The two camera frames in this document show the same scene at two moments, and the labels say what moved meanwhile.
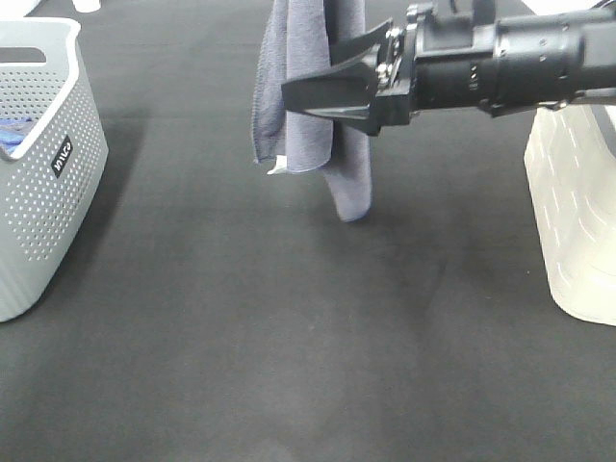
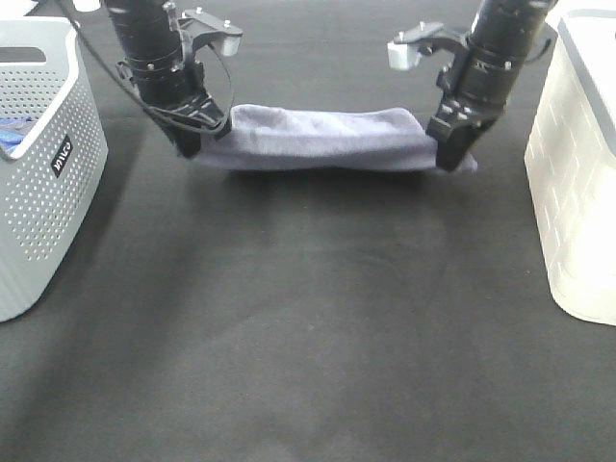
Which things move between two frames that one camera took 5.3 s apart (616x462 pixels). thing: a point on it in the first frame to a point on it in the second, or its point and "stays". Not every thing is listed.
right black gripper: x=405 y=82 to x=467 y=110
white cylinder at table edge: x=87 y=6 stays
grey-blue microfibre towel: x=295 y=38 to x=327 y=138
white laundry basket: x=570 y=158 stays
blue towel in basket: x=12 y=131 stays
